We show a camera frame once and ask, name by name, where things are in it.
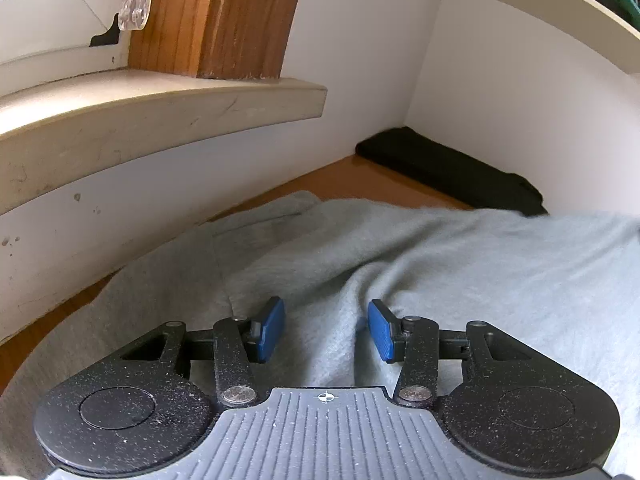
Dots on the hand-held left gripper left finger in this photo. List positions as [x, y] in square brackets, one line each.
[270, 327]

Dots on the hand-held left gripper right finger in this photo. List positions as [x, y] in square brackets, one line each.
[381, 330]

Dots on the grey sweater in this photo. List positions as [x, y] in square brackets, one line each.
[450, 270]

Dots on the black folded cloth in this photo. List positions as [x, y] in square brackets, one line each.
[440, 165]

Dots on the beige window sill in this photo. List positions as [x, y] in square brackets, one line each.
[125, 120]

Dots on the white shelf board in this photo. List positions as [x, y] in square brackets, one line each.
[550, 5]

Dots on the white framed window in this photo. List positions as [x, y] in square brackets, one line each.
[50, 25]

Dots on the dark teal object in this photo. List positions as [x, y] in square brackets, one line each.
[622, 7]

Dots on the wooden window frame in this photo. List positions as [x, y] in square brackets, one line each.
[200, 20]

